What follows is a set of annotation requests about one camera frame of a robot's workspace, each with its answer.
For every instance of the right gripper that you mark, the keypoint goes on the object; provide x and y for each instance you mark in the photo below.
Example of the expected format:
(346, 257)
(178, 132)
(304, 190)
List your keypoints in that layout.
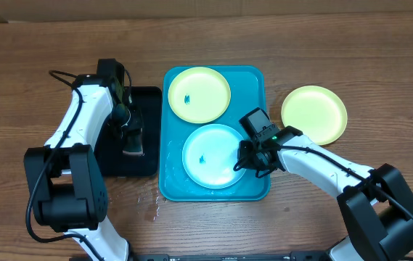
(247, 162)

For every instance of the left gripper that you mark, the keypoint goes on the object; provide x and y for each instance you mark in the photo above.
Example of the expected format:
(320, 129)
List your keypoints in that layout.
(135, 127)

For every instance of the light blue plate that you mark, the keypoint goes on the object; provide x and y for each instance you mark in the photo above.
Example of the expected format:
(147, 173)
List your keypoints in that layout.
(210, 154)

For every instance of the yellow-rimmed plate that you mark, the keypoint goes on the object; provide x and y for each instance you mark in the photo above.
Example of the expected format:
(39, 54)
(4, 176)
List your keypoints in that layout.
(199, 95)
(316, 111)

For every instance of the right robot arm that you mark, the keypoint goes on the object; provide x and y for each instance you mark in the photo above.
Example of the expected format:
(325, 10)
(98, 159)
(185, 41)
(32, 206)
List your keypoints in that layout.
(376, 203)

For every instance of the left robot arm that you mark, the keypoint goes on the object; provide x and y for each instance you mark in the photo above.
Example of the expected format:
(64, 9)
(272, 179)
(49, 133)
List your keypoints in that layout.
(68, 196)

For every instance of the black plastic tray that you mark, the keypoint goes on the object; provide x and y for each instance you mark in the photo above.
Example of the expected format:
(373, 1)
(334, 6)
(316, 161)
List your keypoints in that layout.
(109, 149)

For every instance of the teal plastic tray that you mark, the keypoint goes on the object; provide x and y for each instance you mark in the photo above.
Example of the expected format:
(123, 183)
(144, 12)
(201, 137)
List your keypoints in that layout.
(247, 87)

